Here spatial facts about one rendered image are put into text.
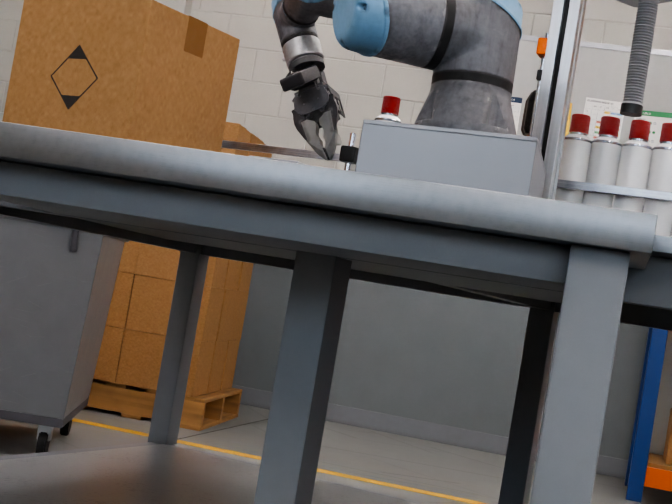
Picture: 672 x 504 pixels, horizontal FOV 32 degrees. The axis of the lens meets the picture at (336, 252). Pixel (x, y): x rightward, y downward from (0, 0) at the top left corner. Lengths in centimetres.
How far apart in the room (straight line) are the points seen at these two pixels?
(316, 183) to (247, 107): 566
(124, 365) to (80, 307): 150
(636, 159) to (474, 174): 59
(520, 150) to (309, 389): 42
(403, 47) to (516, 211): 49
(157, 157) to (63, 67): 77
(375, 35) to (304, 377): 47
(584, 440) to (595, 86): 531
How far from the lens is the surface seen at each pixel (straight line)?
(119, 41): 198
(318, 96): 224
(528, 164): 154
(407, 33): 163
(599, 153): 209
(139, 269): 538
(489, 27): 167
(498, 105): 165
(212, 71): 207
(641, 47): 203
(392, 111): 222
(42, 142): 137
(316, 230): 129
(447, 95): 164
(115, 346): 541
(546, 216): 120
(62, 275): 393
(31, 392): 399
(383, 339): 656
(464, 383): 650
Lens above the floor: 70
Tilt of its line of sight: 2 degrees up
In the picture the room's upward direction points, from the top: 10 degrees clockwise
